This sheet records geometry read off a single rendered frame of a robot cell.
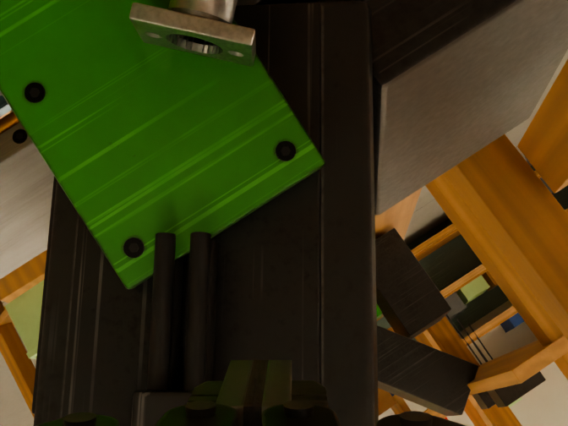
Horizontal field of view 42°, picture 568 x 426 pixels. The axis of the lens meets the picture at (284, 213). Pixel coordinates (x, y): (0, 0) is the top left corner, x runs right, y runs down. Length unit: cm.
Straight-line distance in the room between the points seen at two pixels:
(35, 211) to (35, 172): 6
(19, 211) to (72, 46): 22
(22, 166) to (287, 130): 22
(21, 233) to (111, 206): 25
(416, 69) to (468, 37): 4
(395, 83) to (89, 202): 18
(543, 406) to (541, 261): 848
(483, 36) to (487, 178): 69
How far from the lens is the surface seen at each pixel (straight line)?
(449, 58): 46
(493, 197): 114
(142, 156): 37
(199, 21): 34
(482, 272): 902
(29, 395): 337
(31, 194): 56
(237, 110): 37
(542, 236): 114
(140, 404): 34
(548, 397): 961
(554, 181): 113
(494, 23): 46
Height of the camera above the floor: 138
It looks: 16 degrees down
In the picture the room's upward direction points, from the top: 147 degrees clockwise
